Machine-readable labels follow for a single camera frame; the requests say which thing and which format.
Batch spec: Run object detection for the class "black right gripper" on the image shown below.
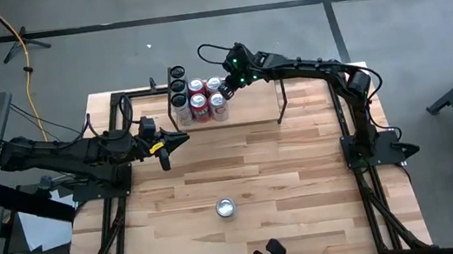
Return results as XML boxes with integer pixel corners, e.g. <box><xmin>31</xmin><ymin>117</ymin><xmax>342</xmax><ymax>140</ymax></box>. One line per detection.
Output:
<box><xmin>212</xmin><ymin>38</ymin><xmax>270</xmax><ymax>103</ymax></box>

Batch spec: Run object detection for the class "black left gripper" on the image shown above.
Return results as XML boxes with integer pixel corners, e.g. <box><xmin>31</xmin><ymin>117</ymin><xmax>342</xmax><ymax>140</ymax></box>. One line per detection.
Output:
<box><xmin>132</xmin><ymin>110</ymin><xmax>195</xmax><ymax>176</ymax></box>

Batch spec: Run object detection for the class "silver Diet Coke can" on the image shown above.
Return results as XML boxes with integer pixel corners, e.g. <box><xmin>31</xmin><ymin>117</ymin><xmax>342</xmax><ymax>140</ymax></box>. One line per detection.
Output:
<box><xmin>206</xmin><ymin>90</ymin><xmax>231</xmax><ymax>124</ymax></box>
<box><xmin>213</xmin><ymin>195</ymin><xmax>240</xmax><ymax>224</ymax></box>

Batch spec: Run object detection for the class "red cola can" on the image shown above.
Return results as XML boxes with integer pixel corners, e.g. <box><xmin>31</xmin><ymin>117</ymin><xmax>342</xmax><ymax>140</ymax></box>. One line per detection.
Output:
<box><xmin>185</xmin><ymin>76</ymin><xmax>207</xmax><ymax>97</ymax></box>
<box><xmin>188</xmin><ymin>91</ymin><xmax>213</xmax><ymax>125</ymax></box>

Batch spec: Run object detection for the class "wooden shelf with black legs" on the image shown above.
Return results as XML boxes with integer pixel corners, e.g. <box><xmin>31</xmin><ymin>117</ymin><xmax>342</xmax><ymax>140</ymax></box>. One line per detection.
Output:
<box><xmin>162</xmin><ymin>52</ymin><xmax>293</xmax><ymax>138</ymax></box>

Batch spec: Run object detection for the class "yellow tape label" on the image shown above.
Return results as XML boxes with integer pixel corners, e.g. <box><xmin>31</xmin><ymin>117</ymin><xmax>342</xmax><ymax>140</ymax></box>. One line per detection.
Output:
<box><xmin>147</xmin><ymin>141</ymin><xmax>166</xmax><ymax>155</ymax></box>

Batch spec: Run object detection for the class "white paper sheet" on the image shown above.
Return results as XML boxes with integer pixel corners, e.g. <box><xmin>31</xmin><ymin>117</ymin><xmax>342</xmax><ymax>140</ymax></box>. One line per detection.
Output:
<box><xmin>16</xmin><ymin>204</ymin><xmax>77</xmax><ymax>254</ymax></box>
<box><xmin>48</xmin><ymin>185</ymin><xmax>78</xmax><ymax>212</ymax></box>

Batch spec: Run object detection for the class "black flat bar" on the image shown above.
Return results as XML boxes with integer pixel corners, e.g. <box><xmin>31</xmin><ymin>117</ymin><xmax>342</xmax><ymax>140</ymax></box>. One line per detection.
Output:
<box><xmin>0</xmin><ymin>172</ymin><xmax>78</xmax><ymax>232</ymax></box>

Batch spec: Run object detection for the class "black tripod stand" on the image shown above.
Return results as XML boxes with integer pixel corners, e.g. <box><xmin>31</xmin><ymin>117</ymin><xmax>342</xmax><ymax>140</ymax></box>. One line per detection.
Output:
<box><xmin>0</xmin><ymin>22</ymin><xmax>54</xmax><ymax>65</ymax></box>

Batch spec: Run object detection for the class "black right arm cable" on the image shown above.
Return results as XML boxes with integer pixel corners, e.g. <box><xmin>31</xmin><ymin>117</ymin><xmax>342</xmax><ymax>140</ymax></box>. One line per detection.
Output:
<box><xmin>196</xmin><ymin>19</ymin><xmax>406</xmax><ymax>177</ymax></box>

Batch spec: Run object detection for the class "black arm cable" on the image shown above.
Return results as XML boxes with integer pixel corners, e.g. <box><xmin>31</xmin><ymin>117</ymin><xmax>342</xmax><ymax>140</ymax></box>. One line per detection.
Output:
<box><xmin>196</xmin><ymin>19</ymin><xmax>406</xmax><ymax>177</ymax></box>
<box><xmin>0</xmin><ymin>92</ymin><xmax>148</xmax><ymax>175</ymax></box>

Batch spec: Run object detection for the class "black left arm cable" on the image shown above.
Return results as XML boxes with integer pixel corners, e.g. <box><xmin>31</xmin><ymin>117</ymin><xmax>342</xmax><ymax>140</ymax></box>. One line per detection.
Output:
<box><xmin>0</xmin><ymin>92</ymin><xmax>148</xmax><ymax>175</ymax></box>

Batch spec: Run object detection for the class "black aluminium table frame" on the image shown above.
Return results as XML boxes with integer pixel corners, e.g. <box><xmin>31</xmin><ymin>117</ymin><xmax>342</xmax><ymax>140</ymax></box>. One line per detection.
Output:
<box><xmin>43</xmin><ymin>52</ymin><xmax>435</xmax><ymax>254</ymax></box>

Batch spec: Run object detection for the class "black floor cable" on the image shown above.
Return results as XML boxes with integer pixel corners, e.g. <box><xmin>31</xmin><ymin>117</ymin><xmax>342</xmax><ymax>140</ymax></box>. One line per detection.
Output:
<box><xmin>0</xmin><ymin>51</ymin><xmax>85</xmax><ymax>149</ymax></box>

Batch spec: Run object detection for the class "yellow cable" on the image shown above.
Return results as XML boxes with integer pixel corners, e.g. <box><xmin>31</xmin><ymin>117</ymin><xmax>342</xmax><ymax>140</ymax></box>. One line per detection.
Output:
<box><xmin>0</xmin><ymin>0</ymin><xmax>50</xmax><ymax>149</ymax></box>

